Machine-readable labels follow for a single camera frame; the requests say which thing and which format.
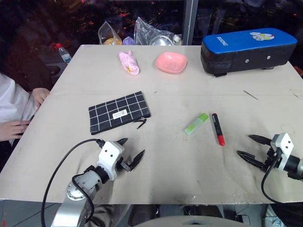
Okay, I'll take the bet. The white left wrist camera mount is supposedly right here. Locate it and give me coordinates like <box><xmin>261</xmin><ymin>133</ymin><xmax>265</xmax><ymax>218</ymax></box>
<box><xmin>98</xmin><ymin>141</ymin><xmax>125</xmax><ymax>182</ymax></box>

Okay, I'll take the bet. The pink plastic bowl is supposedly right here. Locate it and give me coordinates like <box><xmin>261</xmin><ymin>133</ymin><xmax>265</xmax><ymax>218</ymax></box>
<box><xmin>155</xmin><ymin>52</ymin><xmax>188</xmax><ymax>75</ymax></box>

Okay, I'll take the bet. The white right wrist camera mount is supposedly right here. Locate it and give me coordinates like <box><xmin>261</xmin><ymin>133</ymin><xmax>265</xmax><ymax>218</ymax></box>
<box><xmin>270</xmin><ymin>133</ymin><xmax>295</xmax><ymax>171</ymax></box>

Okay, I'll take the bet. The person's right hand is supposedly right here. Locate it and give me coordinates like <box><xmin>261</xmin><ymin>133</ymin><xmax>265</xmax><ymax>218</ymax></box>
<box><xmin>0</xmin><ymin>120</ymin><xmax>31</xmax><ymax>142</ymax></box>

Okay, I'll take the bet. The black grid pencil pouch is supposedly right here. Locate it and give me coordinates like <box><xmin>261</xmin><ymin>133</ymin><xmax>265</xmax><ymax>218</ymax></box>
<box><xmin>88</xmin><ymin>91</ymin><xmax>152</xmax><ymax>136</ymax></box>

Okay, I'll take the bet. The thin wooden stick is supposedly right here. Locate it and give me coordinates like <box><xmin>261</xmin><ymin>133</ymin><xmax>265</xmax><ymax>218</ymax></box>
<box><xmin>243</xmin><ymin>90</ymin><xmax>259</xmax><ymax>101</ymax></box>

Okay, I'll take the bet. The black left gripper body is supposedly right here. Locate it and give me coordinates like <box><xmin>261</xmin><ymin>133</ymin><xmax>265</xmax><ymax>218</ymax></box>
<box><xmin>116</xmin><ymin>151</ymin><xmax>133</xmax><ymax>174</ymax></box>

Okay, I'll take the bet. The clear red-capped water bottle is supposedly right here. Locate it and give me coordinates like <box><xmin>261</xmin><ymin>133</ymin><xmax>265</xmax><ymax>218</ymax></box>
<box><xmin>55</xmin><ymin>43</ymin><xmax>72</xmax><ymax>64</ymax></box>

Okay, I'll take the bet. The crumpled clear plastic bag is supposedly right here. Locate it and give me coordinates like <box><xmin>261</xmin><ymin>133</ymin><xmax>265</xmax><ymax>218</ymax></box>
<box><xmin>134</xmin><ymin>16</ymin><xmax>176</xmax><ymax>46</ymax></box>

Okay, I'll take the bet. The black right arm loop cable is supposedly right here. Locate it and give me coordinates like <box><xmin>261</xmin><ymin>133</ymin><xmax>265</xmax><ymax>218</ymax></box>
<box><xmin>261</xmin><ymin>148</ymin><xmax>285</xmax><ymax>204</ymax></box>

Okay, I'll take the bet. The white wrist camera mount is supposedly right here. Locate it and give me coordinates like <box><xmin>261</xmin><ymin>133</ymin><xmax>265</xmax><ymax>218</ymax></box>
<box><xmin>98</xmin><ymin>141</ymin><xmax>125</xmax><ymax>182</ymax></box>
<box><xmin>270</xmin><ymin>133</ymin><xmax>295</xmax><ymax>171</ymax></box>

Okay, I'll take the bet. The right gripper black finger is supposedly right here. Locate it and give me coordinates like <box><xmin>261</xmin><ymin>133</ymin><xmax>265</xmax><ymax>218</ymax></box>
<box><xmin>236</xmin><ymin>150</ymin><xmax>265</xmax><ymax>169</ymax></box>
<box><xmin>248</xmin><ymin>134</ymin><xmax>272</xmax><ymax>146</ymax></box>

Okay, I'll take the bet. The grey metal pole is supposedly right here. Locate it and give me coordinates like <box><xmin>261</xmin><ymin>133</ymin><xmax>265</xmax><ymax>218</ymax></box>
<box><xmin>182</xmin><ymin>0</ymin><xmax>199</xmax><ymax>45</ymax></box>

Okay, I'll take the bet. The person's left hand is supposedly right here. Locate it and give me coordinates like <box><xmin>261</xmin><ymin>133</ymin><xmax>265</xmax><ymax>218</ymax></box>
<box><xmin>32</xmin><ymin>87</ymin><xmax>51</xmax><ymax>107</ymax></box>

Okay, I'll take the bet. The red and black marker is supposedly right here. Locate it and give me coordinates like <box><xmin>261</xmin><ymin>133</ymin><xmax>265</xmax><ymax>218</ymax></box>
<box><xmin>211</xmin><ymin>113</ymin><xmax>226</xmax><ymax>147</ymax></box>

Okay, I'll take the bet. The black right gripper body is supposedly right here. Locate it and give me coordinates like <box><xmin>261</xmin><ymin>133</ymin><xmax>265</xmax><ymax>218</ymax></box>
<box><xmin>261</xmin><ymin>146</ymin><xmax>284</xmax><ymax>173</ymax></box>

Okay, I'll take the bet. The short black left arm cable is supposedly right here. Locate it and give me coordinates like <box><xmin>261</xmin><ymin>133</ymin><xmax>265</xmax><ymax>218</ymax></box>
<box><xmin>71</xmin><ymin>174</ymin><xmax>95</xmax><ymax>224</ymax></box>

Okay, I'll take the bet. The blue black case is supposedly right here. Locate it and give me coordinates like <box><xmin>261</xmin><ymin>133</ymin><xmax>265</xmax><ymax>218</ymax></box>
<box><xmin>200</xmin><ymin>28</ymin><xmax>298</xmax><ymax>78</ymax></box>

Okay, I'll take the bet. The green highlighter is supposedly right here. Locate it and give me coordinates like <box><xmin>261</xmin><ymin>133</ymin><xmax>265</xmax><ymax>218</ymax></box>
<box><xmin>184</xmin><ymin>113</ymin><xmax>210</xmax><ymax>137</ymax></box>

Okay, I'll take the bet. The person in white shirt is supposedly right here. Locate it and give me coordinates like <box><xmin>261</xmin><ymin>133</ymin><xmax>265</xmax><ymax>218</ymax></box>
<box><xmin>0</xmin><ymin>72</ymin><xmax>40</xmax><ymax>146</ymax></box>

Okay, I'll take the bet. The clear bag with yellow contents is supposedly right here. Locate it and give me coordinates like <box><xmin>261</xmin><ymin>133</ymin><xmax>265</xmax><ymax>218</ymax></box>
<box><xmin>98</xmin><ymin>20</ymin><xmax>124</xmax><ymax>45</ymax></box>

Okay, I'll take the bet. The steel bowl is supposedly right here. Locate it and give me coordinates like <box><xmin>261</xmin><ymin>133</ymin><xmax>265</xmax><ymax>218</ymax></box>
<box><xmin>148</xmin><ymin>35</ymin><xmax>175</xmax><ymax>46</ymax></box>

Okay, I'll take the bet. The pink soft toy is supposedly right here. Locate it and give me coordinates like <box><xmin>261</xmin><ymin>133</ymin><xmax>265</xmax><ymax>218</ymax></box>
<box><xmin>118</xmin><ymin>50</ymin><xmax>140</xmax><ymax>76</ymax></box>

